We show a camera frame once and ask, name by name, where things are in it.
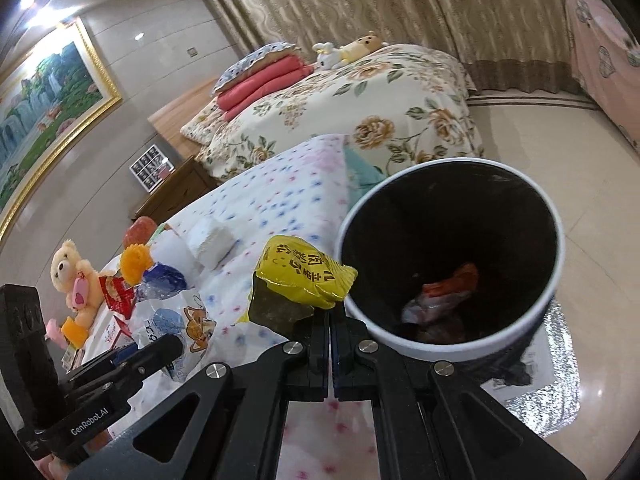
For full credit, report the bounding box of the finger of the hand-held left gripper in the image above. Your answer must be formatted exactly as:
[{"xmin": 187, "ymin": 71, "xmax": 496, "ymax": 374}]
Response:
[
  {"xmin": 59, "ymin": 349, "xmax": 147, "ymax": 398},
  {"xmin": 107, "ymin": 333, "xmax": 184, "ymax": 377}
]

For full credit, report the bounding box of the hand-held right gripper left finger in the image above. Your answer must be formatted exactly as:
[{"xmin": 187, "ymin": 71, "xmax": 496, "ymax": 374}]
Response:
[{"xmin": 65, "ymin": 311, "xmax": 333, "ymax": 480}]

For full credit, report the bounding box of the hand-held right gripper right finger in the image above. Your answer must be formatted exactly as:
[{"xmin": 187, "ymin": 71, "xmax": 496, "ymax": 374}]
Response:
[{"xmin": 330, "ymin": 305, "xmax": 588, "ymax": 480}]

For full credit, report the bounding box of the red snack packet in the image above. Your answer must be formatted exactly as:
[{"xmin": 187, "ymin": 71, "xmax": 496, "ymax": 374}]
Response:
[{"xmin": 98, "ymin": 275, "xmax": 137, "ymax": 319}]

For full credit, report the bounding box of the yellow snack packet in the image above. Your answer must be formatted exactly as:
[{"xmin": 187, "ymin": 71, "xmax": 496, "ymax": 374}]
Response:
[{"xmin": 249, "ymin": 235, "xmax": 359, "ymax": 334}]

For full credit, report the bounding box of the white foam fruit net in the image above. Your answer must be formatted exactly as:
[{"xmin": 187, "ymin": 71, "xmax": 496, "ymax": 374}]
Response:
[{"xmin": 187, "ymin": 217, "xmax": 237, "ymax": 267}]

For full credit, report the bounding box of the white trash bin black liner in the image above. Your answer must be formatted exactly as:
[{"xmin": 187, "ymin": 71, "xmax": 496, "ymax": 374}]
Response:
[{"xmin": 340, "ymin": 162, "xmax": 558, "ymax": 392}]

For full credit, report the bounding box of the person's left hand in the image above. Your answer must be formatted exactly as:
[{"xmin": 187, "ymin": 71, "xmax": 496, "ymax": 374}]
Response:
[{"xmin": 35, "ymin": 452, "xmax": 76, "ymax": 480}]

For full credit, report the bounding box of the cartoon print plastic bag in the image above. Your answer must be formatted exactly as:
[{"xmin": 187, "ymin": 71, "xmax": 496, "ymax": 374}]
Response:
[{"xmin": 131, "ymin": 290, "xmax": 229, "ymax": 384}]

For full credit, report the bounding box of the white red printed packet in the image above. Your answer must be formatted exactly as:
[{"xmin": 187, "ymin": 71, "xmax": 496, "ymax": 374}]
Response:
[{"xmin": 102, "ymin": 313, "xmax": 136, "ymax": 354}]

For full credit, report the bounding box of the blue plastic bag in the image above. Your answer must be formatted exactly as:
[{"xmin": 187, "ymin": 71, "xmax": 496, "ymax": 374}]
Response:
[{"xmin": 135, "ymin": 262, "xmax": 202, "ymax": 307}]

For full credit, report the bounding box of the orange plush toy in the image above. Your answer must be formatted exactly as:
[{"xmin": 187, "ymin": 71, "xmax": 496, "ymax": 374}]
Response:
[{"xmin": 120, "ymin": 243, "xmax": 154, "ymax": 286}]

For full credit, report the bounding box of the clear plastic wrapper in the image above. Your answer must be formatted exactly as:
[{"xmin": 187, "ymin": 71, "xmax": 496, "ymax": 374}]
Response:
[{"xmin": 401, "ymin": 294, "xmax": 466, "ymax": 333}]

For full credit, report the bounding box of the white plastic bag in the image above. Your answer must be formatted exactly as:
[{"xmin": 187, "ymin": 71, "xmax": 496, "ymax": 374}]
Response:
[{"xmin": 149, "ymin": 230, "xmax": 200, "ymax": 282}]

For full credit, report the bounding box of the cream teddy bear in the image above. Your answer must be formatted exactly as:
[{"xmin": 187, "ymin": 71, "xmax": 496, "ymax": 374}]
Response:
[{"xmin": 50, "ymin": 239, "xmax": 117, "ymax": 347}]

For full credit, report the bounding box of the green carton box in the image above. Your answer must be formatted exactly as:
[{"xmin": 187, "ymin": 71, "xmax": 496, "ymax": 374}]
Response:
[{"xmin": 150, "ymin": 222, "xmax": 176, "ymax": 246}]

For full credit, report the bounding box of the red apple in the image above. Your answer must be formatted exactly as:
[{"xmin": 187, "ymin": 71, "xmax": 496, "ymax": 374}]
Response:
[{"xmin": 123, "ymin": 216, "xmax": 157, "ymax": 251}]

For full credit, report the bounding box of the orange wrapper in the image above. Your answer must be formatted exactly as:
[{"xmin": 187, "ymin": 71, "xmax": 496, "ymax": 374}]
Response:
[{"xmin": 422, "ymin": 260, "xmax": 481, "ymax": 302}]

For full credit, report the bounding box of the wooden nightstand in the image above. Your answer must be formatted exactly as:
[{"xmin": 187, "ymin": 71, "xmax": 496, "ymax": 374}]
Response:
[{"xmin": 131, "ymin": 155, "xmax": 219, "ymax": 227}]

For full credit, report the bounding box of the white dotted blanket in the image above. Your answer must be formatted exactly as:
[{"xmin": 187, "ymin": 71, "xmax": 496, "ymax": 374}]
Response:
[{"xmin": 80, "ymin": 134, "xmax": 386, "ymax": 480}]

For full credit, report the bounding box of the photo sheet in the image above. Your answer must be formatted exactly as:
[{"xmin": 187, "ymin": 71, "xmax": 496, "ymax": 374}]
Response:
[{"xmin": 129, "ymin": 144, "xmax": 175, "ymax": 194}]

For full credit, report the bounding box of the teal cloth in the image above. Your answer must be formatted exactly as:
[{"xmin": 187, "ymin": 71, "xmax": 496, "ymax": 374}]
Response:
[{"xmin": 344, "ymin": 146, "xmax": 386, "ymax": 202}]

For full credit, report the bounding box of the silver glitter mat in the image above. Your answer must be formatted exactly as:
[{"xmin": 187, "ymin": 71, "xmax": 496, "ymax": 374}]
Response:
[{"xmin": 479, "ymin": 304, "xmax": 583, "ymax": 437}]

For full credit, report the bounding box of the wooden headboard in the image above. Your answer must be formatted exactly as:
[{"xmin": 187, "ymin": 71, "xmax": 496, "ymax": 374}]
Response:
[{"xmin": 148, "ymin": 80, "xmax": 222, "ymax": 162}]

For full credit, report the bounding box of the floral bed pillow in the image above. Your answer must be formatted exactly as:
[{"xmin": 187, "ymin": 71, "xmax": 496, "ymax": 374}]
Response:
[{"xmin": 180, "ymin": 92, "xmax": 236, "ymax": 144}]

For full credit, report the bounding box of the gold framed landscape painting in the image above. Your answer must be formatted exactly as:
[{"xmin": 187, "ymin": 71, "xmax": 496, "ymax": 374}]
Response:
[{"xmin": 0, "ymin": 16, "xmax": 123, "ymax": 242}]

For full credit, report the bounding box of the pink folded blanket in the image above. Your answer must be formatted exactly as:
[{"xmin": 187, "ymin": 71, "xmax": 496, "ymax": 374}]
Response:
[{"xmin": 216, "ymin": 56, "xmax": 317, "ymax": 122}]

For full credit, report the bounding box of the white rabbit plush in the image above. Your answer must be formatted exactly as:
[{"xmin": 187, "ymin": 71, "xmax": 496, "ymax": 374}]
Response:
[{"xmin": 312, "ymin": 41, "xmax": 347, "ymax": 71}]

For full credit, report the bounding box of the blue dotted frilled pillow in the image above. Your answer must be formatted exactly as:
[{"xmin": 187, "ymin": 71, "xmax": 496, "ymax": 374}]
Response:
[{"xmin": 212, "ymin": 41, "xmax": 301, "ymax": 94}]

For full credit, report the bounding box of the yellow bear plush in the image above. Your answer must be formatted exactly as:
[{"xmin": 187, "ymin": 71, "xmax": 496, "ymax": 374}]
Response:
[{"xmin": 337, "ymin": 32, "xmax": 391, "ymax": 64}]

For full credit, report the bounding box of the beige patterned curtain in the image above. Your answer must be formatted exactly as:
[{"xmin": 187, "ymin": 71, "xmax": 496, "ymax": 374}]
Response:
[{"xmin": 195, "ymin": 0, "xmax": 603, "ymax": 97}]

